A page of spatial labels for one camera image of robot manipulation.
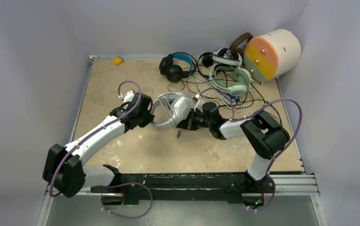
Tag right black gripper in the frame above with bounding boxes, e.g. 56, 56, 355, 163
176, 108, 212, 131

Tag white grey headphones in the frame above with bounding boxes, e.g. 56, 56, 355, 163
150, 91, 193, 130

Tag grey white headphone cable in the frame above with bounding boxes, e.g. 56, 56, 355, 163
159, 91, 187, 139

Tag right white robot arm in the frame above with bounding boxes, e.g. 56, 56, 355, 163
176, 102, 290, 192

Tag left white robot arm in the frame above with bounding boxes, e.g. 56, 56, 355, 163
42, 91, 154, 198

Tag black blue headphones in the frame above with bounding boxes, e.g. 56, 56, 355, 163
159, 52, 196, 82

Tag mint green headphones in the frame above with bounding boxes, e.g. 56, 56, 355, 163
209, 63, 253, 97

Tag small black on-ear headphones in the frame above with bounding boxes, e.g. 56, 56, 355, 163
196, 52, 214, 79

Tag white black headphones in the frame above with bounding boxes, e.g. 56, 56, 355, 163
211, 48, 243, 67

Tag brown headphones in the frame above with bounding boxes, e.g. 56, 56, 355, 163
228, 32, 254, 57

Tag small yellow block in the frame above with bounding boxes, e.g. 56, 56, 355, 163
113, 56, 124, 65

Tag round pastel drawer cabinet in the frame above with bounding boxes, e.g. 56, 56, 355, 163
244, 29, 302, 83

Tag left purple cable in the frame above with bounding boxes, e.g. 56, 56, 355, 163
48, 80, 154, 219

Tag purple cable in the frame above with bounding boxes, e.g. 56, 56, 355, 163
198, 87, 303, 213
48, 80, 154, 219

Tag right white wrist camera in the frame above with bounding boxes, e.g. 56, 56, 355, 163
192, 94, 205, 112

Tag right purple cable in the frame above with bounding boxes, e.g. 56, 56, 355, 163
198, 87, 303, 213

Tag dark brown headphone cable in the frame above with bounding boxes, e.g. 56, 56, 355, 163
167, 72, 283, 125

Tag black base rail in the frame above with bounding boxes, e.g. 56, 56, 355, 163
44, 165, 319, 207

